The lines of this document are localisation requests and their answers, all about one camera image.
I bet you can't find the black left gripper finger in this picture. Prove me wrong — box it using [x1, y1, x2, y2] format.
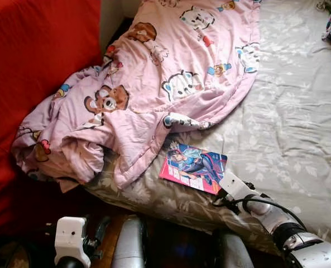
[97, 217, 111, 247]

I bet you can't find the pink and blue comic book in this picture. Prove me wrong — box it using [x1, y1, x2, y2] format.
[159, 141, 228, 195]

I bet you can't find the silver right robot leg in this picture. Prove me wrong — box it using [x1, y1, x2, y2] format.
[213, 229, 255, 268]

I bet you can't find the bed with grey floral sheet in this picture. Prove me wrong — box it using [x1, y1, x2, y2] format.
[84, 0, 331, 257]

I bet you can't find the pink cartoon print blanket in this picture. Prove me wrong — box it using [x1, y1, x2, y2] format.
[12, 0, 262, 193]

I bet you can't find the red sofa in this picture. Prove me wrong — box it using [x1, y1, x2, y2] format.
[0, 0, 102, 241]

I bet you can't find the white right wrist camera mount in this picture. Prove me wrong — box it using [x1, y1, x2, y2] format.
[217, 170, 256, 203]

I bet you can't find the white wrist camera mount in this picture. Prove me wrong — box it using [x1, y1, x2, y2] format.
[54, 217, 89, 264]
[217, 170, 256, 203]

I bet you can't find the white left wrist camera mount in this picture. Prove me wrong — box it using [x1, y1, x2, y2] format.
[54, 217, 89, 264]

